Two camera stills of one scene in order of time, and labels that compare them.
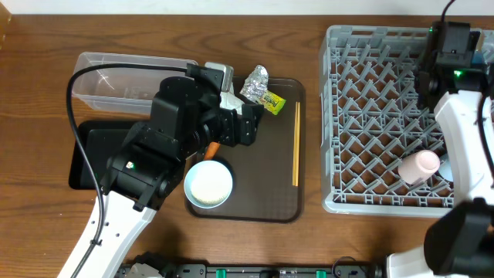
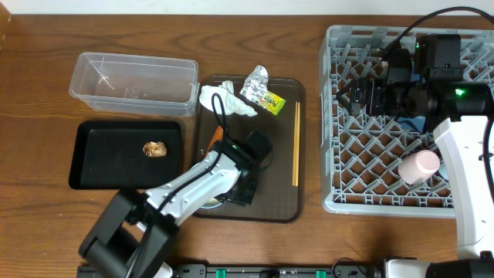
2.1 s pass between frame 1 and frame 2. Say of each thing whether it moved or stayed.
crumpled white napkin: stayed
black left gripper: moved
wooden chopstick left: stayed
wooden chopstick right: stayed
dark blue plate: moved
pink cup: stayed
